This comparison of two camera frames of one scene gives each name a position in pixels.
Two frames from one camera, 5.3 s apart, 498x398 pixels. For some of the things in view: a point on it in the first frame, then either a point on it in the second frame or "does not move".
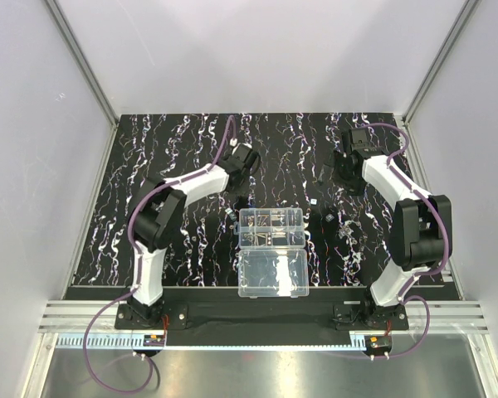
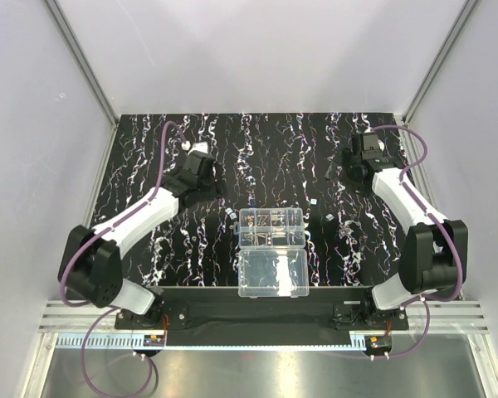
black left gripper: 251,162 to 215,182
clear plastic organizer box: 272,260 does not move
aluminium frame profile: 85,67 does not move
